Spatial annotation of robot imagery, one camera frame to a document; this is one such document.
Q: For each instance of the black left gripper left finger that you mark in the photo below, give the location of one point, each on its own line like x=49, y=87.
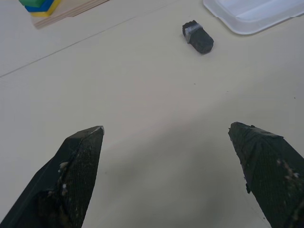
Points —
x=71, y=180

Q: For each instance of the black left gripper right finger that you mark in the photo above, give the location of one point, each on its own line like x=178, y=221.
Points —
x=273, y=175

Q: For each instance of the black eraser with grey sleeve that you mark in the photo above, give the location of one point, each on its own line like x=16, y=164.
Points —
x=199, y=38

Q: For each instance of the white foam tray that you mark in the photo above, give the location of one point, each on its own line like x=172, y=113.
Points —
x=254, y=14

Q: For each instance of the light plywood board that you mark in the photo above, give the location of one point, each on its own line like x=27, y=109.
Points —
x=69, y=12

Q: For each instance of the stacked coloured toy blocks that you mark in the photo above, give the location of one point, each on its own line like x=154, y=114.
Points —
x=47, y=12

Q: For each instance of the blue block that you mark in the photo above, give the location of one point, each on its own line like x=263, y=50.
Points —
x=41, y=6

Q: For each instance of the green block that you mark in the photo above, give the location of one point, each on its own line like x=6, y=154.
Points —
x=31, y=2

